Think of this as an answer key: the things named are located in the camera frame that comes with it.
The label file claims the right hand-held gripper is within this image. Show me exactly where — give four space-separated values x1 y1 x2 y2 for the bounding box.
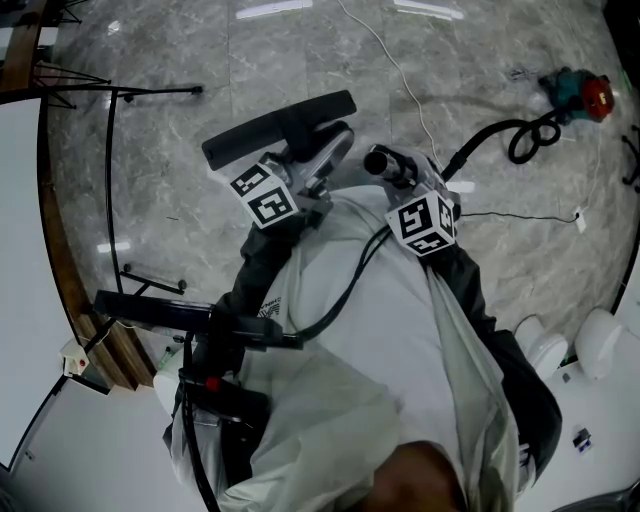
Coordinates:
384 148 459 257

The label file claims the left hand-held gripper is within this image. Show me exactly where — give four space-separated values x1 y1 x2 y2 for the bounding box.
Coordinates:
229 118 357 231

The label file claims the vacuum floor nozzle with tube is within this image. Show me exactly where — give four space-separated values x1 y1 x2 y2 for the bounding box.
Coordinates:
201 89 358 172

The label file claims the person's left forearm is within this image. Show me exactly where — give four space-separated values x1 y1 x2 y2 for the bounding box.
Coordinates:
214 219 326 346

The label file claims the person's right forearm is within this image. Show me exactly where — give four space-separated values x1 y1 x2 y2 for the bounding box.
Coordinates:
424 244 501 341

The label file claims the green and red vacuum cleaner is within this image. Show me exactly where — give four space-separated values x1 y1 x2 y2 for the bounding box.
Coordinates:
538 67 615 124

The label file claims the person's torso in white clothing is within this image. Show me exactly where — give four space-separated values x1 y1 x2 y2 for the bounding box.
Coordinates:
162 184 564 512

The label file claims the black office chair base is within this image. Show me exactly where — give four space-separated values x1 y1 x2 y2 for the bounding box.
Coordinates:
621 134 640 194

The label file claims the white rounded chair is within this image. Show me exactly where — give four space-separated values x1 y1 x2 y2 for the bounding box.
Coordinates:
514 313 570 382
574 307 625 381
152 349 187 417

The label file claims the black box with red button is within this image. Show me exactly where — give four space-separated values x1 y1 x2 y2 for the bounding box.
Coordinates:
178 367 274 426

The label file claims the white desk with wooden edge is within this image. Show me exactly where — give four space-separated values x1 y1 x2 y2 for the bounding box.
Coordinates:
0 97 156 481

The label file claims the person's face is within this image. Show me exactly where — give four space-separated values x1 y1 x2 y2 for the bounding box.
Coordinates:
372 439 469 512

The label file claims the white box with red button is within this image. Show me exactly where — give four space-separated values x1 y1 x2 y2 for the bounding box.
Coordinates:
58 342 90 376

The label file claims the black vacuum hose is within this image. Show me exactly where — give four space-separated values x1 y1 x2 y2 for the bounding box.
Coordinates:
440 102 564 180

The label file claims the white power cable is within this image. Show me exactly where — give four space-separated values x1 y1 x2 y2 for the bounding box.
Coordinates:
335 0 444 169

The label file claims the black twin cable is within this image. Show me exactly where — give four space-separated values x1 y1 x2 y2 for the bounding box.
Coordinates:
289 227 396 344

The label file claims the thin black cable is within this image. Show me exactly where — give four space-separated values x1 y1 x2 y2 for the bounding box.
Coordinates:
459 212 581 221

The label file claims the black metal desk leg frame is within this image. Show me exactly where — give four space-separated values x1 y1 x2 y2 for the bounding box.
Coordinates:
104 85 205 296

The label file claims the thick black cable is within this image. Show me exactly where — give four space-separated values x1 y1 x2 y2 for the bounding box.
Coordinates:
180 339 221 512

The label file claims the wooden desk with wire legs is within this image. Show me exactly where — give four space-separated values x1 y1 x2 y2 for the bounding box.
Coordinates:
0 0 114 109

